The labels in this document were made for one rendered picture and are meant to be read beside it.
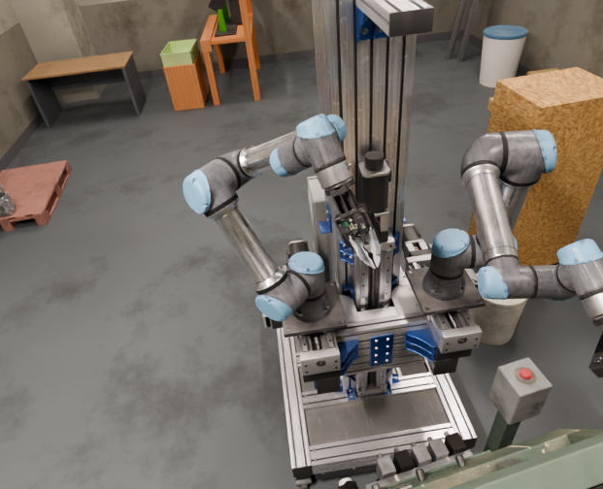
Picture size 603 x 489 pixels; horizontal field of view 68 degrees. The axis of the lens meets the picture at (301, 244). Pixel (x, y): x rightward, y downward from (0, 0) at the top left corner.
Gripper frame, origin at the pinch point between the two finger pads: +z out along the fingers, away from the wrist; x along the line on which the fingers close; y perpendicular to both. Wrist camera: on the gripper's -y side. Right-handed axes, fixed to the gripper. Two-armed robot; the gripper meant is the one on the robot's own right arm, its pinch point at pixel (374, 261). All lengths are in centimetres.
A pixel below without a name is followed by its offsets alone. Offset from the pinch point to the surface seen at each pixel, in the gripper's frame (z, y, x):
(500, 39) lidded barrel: -60, -494, 178
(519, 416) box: 78, -39, 19
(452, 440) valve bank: 75, -32, -4
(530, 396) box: 69, -35, 24
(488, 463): 72, -15, 5
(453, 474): 69, -11, -5
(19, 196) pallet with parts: -111, -275, -317
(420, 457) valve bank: 74, -26, -15
